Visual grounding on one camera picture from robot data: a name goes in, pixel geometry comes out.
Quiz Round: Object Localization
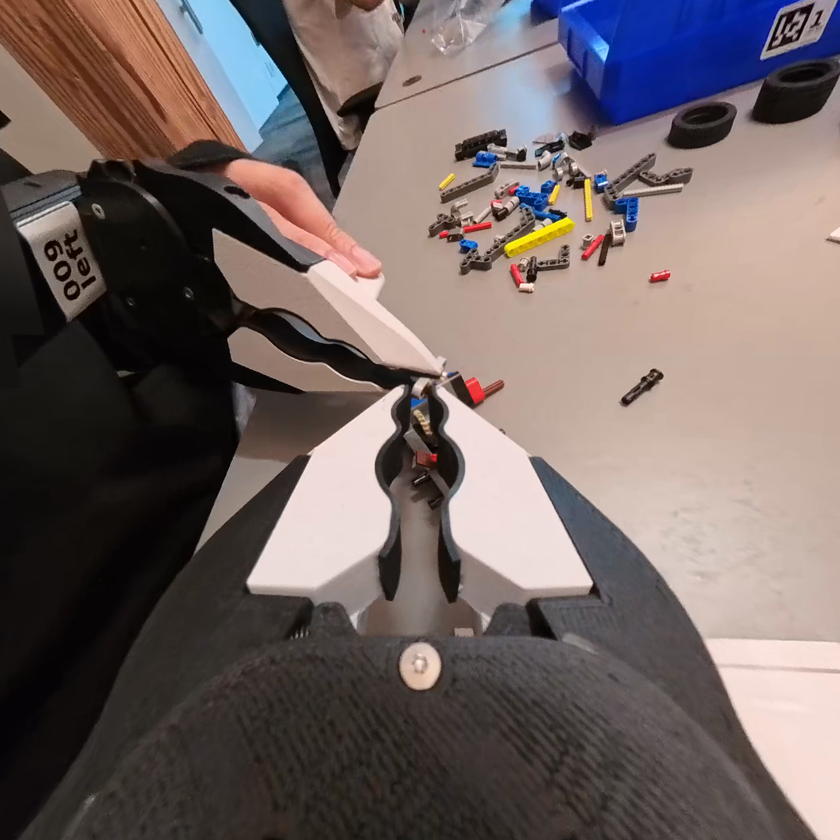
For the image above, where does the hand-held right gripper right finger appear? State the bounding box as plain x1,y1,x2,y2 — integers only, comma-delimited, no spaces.
430,386,595,602

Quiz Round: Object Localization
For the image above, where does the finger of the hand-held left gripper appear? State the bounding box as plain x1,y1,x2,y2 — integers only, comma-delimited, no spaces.
227,327,422,395
212,228,448,379

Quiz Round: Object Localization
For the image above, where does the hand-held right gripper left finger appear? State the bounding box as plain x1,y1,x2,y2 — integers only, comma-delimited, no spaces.
246,386,411,602

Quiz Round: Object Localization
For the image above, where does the partly built lego chassis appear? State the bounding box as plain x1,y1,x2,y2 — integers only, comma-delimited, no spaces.
402,371,506,511

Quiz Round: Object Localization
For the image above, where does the person's left forearm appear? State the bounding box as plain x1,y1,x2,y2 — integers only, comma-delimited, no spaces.
0,315,240,500

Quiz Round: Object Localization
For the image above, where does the black lego pin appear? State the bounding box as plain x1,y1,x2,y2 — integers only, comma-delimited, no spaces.
620,369,665,406

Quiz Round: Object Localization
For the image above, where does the yellow lego beam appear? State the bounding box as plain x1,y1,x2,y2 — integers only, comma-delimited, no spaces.
504,218,576,258

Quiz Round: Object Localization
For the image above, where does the pile of loose lego pieces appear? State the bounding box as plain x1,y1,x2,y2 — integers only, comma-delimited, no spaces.
428,128,694,293

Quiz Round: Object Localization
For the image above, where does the person's black clothing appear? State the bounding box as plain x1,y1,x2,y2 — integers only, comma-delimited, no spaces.
0,147,240,815

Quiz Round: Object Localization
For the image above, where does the clear plastic bag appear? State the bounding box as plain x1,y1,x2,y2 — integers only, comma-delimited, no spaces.
427,0,511,55

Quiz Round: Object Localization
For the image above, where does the open instruction booklet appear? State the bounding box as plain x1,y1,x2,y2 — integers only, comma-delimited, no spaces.
705,638,840,840

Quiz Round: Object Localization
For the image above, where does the wooden post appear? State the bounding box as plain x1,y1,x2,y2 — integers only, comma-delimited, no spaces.
0,0,247,161

